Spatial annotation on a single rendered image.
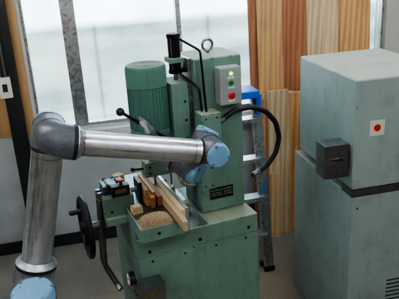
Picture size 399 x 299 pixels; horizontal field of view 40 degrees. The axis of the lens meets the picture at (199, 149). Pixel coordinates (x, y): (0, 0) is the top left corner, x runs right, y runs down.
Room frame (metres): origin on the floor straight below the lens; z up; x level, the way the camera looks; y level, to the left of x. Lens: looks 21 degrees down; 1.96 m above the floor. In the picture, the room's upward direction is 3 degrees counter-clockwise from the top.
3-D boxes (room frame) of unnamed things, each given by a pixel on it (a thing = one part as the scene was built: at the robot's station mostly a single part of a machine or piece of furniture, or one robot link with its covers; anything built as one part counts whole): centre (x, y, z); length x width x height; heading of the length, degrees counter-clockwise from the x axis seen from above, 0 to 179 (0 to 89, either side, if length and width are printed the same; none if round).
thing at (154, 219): (2.02, 0.20, 0.92); 0.14 x 0.09 x 0.04; 111
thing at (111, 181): (2.21, 0.39, 0.99); 0.13 x 0.11 x 0.06; 21
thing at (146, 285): (2.00, 0.25, 0.58); 0.12 x 0.08 x 0.08; 111
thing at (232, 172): (2.40, -0.06, 1.16); 0.22 x 0.22 x 0.72; 21
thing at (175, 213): (2.20, 0.18, 0.92); 0.60 x 0.02 x 0.04; 21
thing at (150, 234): (2.25, 0.31, 0.87); 0.61 x 0.30 x 0.06; 21
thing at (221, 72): (2.28, -0.14, 1.40); 0.10 x 0.06 x 0.16; 111
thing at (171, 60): (2.34, 0.08, 1.53); 0.08 x 0.08 x 0.17; 21
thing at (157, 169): (2.30, 0.19, 1.03); 0.14 x 0.07 x 0.09; 111
